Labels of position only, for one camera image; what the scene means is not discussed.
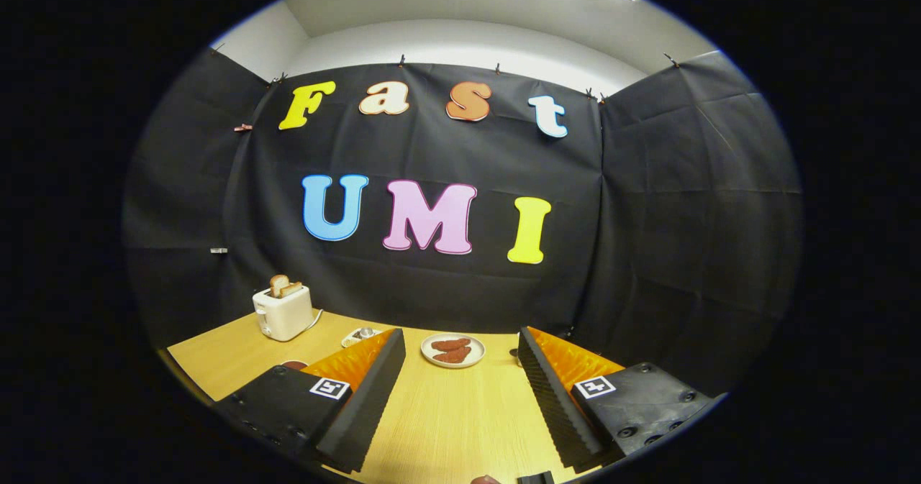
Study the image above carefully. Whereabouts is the white divided condiment dish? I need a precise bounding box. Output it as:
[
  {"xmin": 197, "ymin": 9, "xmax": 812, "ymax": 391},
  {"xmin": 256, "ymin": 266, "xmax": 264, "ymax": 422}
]
[{"xmin": 341, "ymin": 327, "xmax": 387, "ymax": 348}]

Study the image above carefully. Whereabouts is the black backdrop cloth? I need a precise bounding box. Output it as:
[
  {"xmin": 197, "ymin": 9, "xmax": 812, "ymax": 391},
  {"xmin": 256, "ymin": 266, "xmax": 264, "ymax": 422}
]
[{"xmin": 122, "ymin": 47, "xmax": 803, "ymax": 398}]

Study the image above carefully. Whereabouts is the white round plate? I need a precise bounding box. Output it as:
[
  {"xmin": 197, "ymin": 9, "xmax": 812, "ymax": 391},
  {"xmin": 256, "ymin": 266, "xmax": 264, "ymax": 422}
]
[{"xmin": 420, "ymin": 333, "xmax": 486, "ymax": 368}]

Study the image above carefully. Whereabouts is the white toaster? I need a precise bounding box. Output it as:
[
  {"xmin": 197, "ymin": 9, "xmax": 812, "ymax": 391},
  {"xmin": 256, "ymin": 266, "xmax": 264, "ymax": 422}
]
[{"xmin": 252, "ymin": 285, "xmax": 315, "ymax": 342}]

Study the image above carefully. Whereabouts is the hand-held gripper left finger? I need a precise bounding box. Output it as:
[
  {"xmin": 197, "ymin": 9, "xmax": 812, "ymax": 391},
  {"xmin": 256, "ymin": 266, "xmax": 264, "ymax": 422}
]
[{"xmin": 216, "ymin": 327, "xmax": 407, "ymax": 474}]

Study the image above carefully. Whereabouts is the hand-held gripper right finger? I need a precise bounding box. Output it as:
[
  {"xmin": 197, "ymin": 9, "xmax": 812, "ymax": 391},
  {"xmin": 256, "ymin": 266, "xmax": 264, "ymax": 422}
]
[{"xmin": 517, "ymin": 325, "xmax": 720, "ymax": 474}]

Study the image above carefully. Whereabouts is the wooden table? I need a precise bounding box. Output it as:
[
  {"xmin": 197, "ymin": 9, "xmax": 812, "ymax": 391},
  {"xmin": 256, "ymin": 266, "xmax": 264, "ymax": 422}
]
[{"xmin": 167, "ymin": 310, "xmax": 627, "ymax": 484}]

